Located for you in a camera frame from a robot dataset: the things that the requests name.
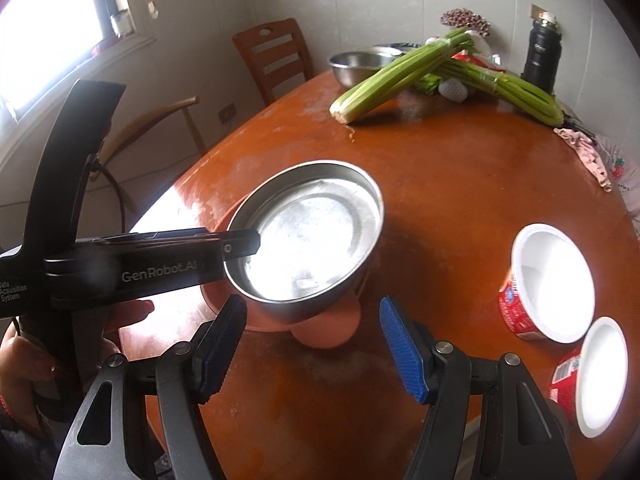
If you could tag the red white plastic bag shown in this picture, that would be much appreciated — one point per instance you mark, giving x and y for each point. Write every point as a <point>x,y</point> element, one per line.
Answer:
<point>482,61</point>

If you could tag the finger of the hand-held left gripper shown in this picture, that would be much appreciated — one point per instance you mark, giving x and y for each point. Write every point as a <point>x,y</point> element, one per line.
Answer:
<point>242,244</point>

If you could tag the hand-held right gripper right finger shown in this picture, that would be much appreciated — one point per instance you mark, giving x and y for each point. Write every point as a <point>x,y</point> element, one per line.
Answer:
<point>402,350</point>

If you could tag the dried flower bouquet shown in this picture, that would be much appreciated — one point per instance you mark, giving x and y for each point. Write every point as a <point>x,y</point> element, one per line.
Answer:
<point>465,20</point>

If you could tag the pink printed garment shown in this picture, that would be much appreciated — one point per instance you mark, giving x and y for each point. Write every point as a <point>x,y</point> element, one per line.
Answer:
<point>622,175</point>

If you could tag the orange plastic plate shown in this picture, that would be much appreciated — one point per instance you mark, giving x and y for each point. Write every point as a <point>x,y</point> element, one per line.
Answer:
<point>330,332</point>

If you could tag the fruit in white foam net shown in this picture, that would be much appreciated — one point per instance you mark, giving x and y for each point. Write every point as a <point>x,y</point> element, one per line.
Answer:
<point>454,89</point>

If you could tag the shallow steel dish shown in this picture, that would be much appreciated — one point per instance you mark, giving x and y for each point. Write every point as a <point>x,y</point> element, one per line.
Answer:
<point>382,51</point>

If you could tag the person's left hand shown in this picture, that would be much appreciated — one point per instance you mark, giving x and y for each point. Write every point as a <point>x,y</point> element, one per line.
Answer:
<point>27,360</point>

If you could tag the celery bunch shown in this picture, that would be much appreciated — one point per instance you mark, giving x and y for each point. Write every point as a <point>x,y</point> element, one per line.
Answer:
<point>395,77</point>
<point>515,92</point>

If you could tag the black thermos bottle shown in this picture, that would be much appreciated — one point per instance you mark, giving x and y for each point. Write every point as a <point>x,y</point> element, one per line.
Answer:
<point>540,60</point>

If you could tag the low wall socket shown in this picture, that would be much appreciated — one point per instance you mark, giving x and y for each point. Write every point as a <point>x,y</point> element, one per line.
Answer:
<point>227,113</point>

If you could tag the black utensil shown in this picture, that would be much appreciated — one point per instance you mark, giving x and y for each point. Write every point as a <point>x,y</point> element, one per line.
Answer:
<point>575,122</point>

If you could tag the window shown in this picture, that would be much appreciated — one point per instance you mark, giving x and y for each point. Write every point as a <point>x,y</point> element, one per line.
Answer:
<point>50,20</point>

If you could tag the pink cloth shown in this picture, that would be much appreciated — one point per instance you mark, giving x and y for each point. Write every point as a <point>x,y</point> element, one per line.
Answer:
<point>585,155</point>

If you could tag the shallow stainless steel pan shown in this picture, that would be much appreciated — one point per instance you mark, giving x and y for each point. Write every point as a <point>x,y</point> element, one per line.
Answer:
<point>310,230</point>

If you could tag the wooden slat-back chair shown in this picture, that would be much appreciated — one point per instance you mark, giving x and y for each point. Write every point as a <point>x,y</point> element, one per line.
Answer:
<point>272,55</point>

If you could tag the stainless steel basin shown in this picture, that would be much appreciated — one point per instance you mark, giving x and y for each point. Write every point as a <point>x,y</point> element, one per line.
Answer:
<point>352,67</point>

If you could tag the red paper bowl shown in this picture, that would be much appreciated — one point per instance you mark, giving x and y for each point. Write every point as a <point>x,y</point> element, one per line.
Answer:
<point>600,375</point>
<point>550,280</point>

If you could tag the white wall socket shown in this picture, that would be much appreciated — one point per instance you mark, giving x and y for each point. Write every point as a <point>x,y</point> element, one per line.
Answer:
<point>541,11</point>

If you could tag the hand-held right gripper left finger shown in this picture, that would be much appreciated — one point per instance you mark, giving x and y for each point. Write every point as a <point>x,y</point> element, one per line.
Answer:
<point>222,350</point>

